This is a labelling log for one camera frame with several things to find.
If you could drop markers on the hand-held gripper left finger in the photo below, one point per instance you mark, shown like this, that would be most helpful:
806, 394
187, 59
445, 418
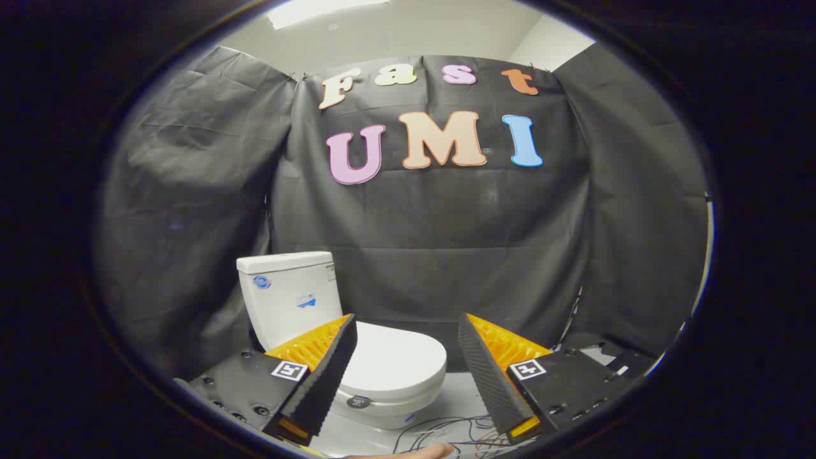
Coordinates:
328, 376

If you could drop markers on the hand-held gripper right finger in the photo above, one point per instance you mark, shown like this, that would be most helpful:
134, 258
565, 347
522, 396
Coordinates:
488, 376

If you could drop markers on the white ceramic toilet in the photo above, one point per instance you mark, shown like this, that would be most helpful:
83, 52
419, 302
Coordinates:
287, 306

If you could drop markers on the white toilet tank lid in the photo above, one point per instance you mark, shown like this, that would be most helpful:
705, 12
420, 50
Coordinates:
284, 262

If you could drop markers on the black backdrop cloth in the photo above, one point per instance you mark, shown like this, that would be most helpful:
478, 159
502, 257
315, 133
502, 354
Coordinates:
446, 223

